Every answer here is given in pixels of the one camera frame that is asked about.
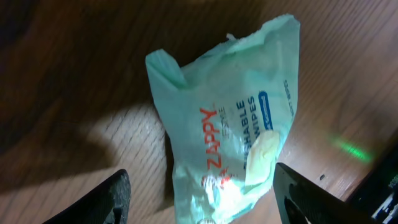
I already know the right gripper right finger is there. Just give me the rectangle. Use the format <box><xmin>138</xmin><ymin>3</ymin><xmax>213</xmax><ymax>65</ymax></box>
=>
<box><xmin>273</xmin><ymin>162</ymin><xmax>375</xmax><ymax>224</ymax></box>

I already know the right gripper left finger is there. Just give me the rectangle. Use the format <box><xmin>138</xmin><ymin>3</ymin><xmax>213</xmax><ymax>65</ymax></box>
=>
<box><xmin>44</xmin><ymin>169</ymin><xmax>131</xmax><ymax>224</ymax></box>

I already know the pale wet wipes pack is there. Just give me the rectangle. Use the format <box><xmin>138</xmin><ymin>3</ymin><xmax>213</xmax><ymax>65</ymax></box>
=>
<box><xmin>146</xmin><ymin>14</ymin><xmax>300</xmax><ymax>223</ymax></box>

